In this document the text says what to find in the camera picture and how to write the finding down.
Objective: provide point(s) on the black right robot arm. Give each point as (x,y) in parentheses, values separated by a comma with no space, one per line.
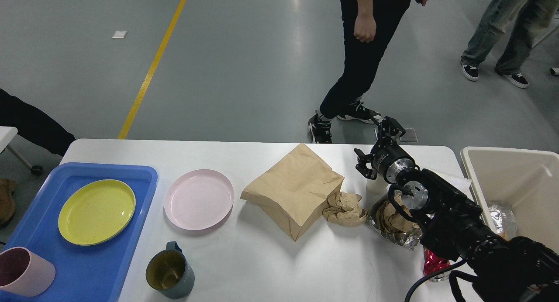
(519,270)

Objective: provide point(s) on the pink cup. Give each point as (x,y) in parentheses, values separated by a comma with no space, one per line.
(24,273)

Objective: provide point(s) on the dark seated person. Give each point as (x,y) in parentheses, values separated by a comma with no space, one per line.
(34,125)

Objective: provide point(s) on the yellow plate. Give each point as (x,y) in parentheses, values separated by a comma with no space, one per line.
(97,212)

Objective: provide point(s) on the floor outlet plate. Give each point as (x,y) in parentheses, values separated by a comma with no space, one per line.
(410,135)

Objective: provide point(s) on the person in blue jeans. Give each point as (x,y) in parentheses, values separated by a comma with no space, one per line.
(531,18)

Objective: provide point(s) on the red foil wrapper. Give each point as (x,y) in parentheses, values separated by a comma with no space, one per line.
(434,263)

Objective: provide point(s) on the grey-blue mug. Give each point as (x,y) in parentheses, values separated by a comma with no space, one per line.
(169,272)

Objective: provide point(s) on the brown paper bag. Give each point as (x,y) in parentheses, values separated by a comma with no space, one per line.
(294,191)

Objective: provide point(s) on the beige waste bin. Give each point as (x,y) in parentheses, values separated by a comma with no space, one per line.
(528,180)

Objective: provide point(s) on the blue plastic tray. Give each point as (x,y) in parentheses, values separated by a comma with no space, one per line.
(82,273)

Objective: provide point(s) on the crumpled foil with paper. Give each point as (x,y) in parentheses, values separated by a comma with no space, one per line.
(385,219)

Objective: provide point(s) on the person in black clothes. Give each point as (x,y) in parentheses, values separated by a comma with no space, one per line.
(368,27)

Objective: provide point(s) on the crumpled brown paper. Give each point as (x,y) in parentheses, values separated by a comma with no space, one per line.
(345,209)

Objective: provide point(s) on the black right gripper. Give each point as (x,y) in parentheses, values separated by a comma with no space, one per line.
(387,158)

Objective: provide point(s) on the brown shoe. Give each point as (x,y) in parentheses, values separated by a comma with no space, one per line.
(7,203)

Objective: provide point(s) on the foil scrap in bin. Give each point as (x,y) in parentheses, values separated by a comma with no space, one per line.
(503,219)

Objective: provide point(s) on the pink plate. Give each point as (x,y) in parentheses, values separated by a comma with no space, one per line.
(199,199)

